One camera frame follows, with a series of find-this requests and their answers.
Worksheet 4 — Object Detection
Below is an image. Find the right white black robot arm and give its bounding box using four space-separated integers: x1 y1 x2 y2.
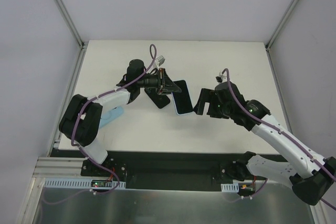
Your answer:
193 82 335 206

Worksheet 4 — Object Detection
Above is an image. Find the light blue cased phone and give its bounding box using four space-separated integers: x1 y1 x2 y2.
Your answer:
99 106 124 129

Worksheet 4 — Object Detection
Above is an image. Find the right white cable duct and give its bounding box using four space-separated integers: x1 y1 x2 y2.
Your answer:
220 183 239 193

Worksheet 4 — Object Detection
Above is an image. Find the left white cable duct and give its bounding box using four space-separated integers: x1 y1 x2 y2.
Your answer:
44 178 126 190

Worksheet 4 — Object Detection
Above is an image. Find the right aluminium corner post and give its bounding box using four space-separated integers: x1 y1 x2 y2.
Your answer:
265 0 320 50

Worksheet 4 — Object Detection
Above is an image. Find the white cable duct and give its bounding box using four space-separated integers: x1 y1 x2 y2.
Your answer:
44 178 126 190
220 183 239 193

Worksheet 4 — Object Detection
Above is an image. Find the left aluminium corner post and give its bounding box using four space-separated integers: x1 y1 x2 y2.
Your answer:
40 0 89 50

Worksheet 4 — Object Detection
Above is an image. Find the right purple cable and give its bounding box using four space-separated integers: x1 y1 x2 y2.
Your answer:
222 68 336 209

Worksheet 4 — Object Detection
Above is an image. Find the black cased phone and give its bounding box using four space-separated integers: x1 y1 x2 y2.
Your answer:
154 94 171 109

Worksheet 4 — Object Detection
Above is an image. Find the light blue phone case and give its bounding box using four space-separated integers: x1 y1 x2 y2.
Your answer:
172 91 193 115

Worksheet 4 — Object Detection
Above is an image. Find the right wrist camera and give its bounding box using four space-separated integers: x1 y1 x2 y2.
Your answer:
216 71 227 83

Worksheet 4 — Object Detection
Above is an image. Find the aluminium frame rail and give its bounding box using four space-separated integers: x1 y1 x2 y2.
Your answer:
33 157 315 183

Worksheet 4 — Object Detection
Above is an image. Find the black smartphone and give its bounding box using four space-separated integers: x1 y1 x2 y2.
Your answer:
172 80 193 115

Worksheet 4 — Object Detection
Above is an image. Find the aluminium corner post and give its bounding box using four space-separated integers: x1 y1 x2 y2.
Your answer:
40 0 89 50
265 0 320 50

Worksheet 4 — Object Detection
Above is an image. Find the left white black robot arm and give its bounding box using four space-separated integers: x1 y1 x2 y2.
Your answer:
58 59 182 176

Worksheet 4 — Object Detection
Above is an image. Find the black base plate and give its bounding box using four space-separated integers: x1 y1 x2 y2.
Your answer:
49 149 300 190

